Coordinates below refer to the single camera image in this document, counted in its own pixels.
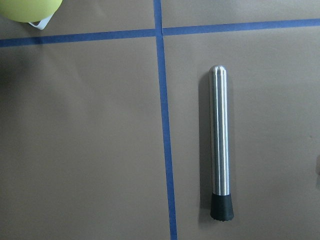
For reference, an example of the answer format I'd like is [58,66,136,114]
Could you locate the steel muddler black tip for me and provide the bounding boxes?
[209,65,234,222]

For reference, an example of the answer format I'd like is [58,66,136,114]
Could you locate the white cup rack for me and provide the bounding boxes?
[27,13,54,30]

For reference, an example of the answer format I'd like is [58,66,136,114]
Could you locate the yellow-green upside-down cup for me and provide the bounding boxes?
[0,0,62,23]

